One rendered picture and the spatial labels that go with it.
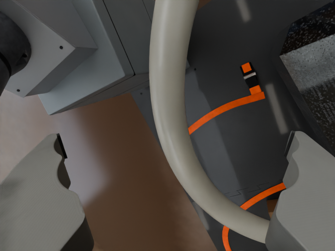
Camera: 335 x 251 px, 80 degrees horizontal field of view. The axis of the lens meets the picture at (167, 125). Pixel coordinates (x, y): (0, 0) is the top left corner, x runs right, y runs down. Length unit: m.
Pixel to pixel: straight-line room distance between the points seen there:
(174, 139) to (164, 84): 0.05
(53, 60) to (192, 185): 0.55
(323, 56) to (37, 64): 0.83
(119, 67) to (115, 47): 0.06
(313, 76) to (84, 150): 1.87
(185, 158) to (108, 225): 2.34
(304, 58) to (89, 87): 0.71
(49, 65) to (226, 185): 1.39
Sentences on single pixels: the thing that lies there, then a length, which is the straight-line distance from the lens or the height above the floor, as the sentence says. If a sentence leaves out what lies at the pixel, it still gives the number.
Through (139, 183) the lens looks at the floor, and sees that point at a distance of 1.94.
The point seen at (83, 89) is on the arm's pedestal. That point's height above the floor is 0.85.
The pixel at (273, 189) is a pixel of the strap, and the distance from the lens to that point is 1.67.
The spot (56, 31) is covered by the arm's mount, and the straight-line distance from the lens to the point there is 0.63.
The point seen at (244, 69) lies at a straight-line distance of 1.38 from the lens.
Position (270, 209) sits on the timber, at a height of 0.13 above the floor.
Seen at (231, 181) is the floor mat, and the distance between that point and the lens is 1.64.
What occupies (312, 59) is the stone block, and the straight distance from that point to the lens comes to 0.79.
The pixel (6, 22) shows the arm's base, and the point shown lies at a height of 1.06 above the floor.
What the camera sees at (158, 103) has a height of 1.26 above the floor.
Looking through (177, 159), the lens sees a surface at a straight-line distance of 0.20.
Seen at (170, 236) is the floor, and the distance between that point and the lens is 2.19.
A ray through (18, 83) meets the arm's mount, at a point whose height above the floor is 0.97.
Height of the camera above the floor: 1.41
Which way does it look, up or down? 63 degrees down
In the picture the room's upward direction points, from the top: 131 degrees counter-clockwise
